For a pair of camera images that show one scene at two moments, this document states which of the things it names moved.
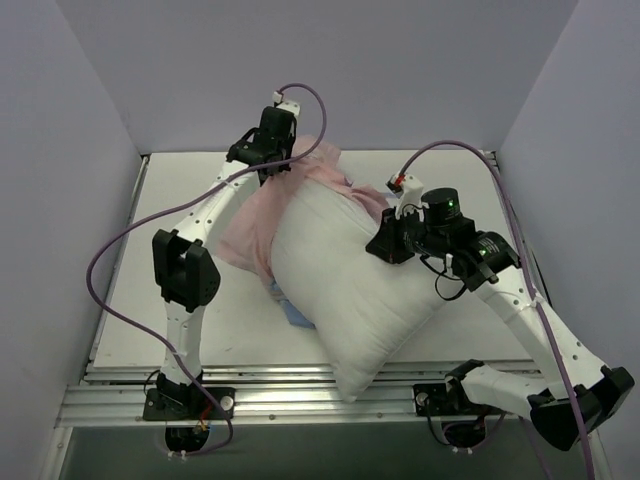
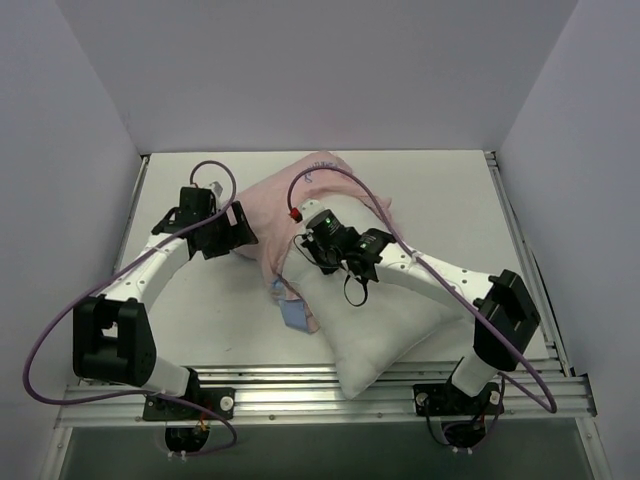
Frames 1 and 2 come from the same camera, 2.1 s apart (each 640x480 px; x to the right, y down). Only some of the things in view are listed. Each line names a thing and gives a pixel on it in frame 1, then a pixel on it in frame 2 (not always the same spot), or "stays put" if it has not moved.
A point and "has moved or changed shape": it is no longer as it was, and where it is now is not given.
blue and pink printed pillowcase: (247, 238) has moved or changed shape
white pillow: (365, 309) has moved or changed shape
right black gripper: (388, 242) -> (320, 251)
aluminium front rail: (270, 395) stays put
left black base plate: (192, 404) stays put
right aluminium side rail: (492, 154) stays put
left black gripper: (273, 163) -> (235, 226)
